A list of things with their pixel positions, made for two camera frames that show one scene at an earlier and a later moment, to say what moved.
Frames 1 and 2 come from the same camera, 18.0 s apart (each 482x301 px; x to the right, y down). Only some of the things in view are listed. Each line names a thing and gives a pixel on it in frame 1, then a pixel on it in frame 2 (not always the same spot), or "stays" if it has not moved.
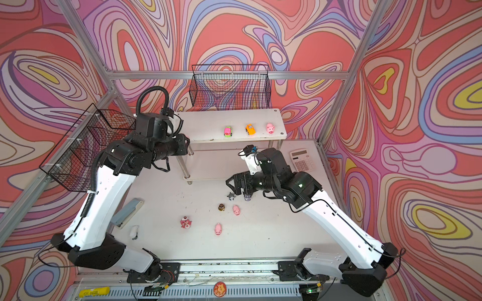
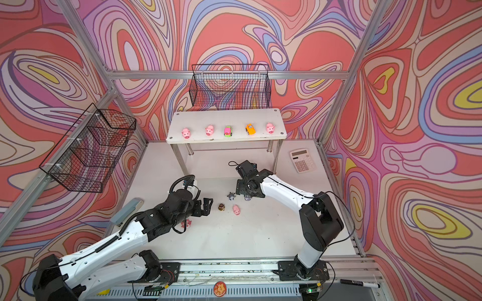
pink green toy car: (228, 132) stays
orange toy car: (250, 130) stays
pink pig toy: (270, 128) stays
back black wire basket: (230, 87) stays
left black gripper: (183, 146) → (199, 211)
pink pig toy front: (218, 229) → (186, 133)
